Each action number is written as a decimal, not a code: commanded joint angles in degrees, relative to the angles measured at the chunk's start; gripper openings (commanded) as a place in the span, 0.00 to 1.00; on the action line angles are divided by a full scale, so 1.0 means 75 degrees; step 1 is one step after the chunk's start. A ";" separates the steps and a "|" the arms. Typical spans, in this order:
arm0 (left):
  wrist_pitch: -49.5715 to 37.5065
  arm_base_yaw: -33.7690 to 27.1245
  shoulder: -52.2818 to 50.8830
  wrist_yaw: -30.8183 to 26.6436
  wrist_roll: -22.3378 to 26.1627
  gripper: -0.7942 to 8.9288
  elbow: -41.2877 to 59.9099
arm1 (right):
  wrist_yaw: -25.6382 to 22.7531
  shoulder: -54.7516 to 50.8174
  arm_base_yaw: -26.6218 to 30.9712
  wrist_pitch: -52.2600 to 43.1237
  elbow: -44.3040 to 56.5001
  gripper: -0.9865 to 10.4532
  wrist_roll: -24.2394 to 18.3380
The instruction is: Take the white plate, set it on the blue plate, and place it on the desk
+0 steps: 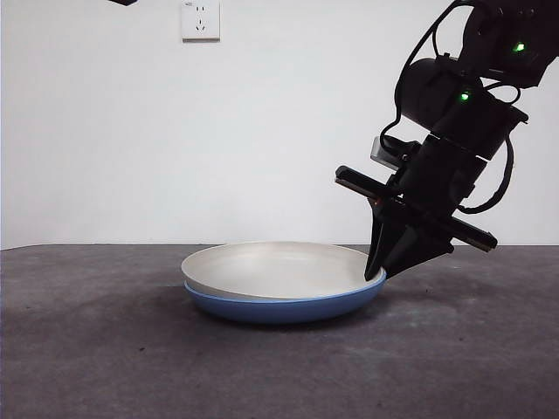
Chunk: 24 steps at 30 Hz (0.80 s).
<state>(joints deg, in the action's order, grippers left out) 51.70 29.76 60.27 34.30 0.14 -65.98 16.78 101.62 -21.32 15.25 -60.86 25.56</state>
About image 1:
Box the white round plate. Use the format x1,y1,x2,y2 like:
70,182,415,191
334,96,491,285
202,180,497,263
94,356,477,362
180,240,388,301

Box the blue round plate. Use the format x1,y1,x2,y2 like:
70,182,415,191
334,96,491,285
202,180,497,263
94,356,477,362
183,269,388,326

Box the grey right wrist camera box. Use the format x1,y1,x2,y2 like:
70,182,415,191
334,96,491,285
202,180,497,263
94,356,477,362
369,135,407,170

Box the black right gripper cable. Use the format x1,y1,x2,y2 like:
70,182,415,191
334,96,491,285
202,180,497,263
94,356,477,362
458,130,515,215

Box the white wall power socket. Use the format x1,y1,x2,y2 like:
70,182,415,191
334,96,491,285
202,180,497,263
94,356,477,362
181,0,221,44

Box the black right camera cable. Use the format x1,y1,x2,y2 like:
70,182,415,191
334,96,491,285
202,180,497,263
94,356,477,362
377,0,471,152

